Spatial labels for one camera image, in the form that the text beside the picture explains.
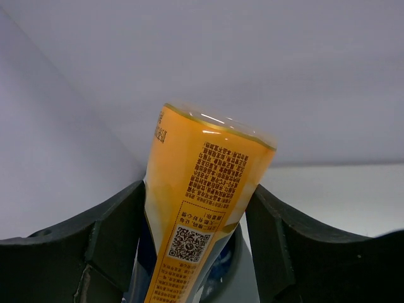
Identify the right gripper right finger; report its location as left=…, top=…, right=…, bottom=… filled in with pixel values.
left=246, top=186, right=403, bottom=302

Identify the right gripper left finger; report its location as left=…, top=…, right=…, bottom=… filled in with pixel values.
left=1, top=181, right=145, bottom=302

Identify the orange drink bottle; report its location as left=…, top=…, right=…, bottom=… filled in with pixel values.
left=123, top=103, right=277, bottom=302

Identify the dark grey plastic bin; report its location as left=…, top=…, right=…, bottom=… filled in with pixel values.
left=194, top=217, right=260, bottom=302

